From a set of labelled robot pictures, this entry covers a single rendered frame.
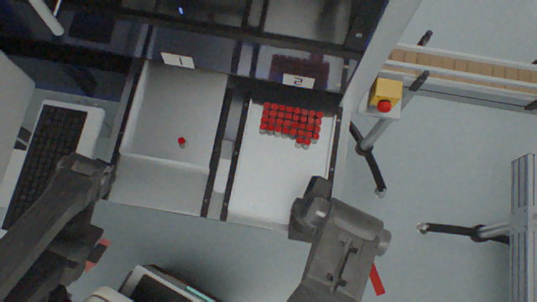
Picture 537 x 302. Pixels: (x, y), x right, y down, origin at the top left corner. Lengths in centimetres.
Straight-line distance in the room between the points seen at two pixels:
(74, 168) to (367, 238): 51
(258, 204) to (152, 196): 30
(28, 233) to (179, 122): 73
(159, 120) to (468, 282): 163
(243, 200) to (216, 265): 90
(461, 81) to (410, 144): 95
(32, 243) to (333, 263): 42
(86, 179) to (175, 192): 52
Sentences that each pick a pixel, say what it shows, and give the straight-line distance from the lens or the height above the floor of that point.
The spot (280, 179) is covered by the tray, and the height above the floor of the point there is 88.
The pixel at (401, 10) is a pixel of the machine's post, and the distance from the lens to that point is 96.
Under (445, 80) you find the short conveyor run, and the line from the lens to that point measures 147.
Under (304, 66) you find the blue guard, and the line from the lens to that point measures 118.
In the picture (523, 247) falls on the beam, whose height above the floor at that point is 52.
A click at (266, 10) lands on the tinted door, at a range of 102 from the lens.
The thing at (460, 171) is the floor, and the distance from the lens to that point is 245.
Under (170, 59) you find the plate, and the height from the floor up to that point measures 102.
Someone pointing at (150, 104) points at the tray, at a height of 88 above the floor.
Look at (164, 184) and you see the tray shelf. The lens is 132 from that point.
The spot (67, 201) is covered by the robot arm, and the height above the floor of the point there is 143.
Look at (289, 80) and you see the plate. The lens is 125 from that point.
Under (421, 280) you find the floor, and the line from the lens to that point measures 228.
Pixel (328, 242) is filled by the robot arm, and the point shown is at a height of 156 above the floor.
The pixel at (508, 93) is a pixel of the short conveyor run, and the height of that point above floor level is 93.
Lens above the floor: 214
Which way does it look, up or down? 73 degrees down
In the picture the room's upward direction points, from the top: 7 degrees clockwise
